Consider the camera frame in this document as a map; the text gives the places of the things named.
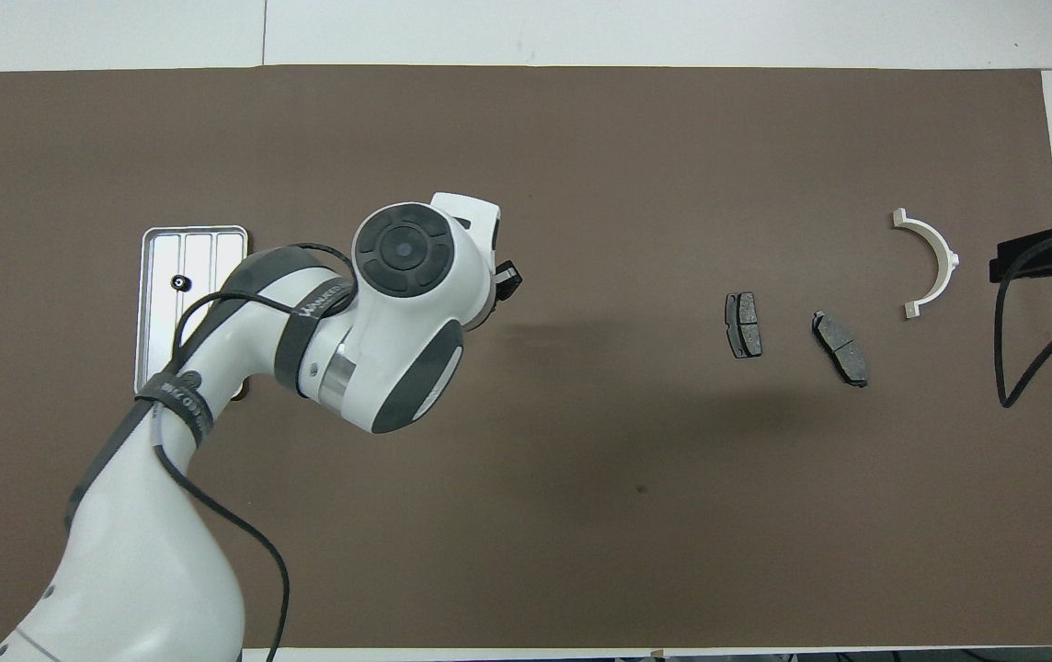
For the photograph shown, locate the silver metal tray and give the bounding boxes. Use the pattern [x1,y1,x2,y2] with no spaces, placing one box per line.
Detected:
[133,225,249,402]

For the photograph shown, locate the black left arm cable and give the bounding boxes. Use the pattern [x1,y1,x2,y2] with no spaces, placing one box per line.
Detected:
[151,242,360,662]

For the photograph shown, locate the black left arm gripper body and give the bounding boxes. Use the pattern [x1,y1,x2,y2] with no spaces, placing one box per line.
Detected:
[491,260,524,305]

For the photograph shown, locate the brown table mat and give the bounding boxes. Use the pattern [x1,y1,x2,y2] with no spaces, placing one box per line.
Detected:
[0,64,1052,649]

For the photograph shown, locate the white half ring bracket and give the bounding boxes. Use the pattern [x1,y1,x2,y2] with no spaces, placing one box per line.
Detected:
[891,208,961,320]

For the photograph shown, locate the dark grey brake pad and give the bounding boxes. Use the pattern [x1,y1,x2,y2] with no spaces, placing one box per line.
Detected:
[811,310,870,388]
[724,291,763,360]

